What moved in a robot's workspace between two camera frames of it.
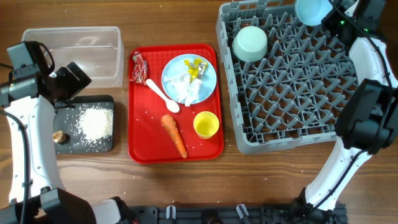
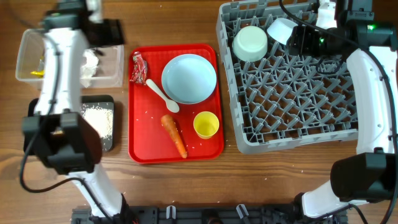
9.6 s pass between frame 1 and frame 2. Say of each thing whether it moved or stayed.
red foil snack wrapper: stayed
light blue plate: stayed
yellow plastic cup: stayed
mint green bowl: stayed
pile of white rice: stayed
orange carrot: stayed
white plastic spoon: stayed
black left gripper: moved
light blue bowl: moved
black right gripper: moved
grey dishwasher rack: stayed
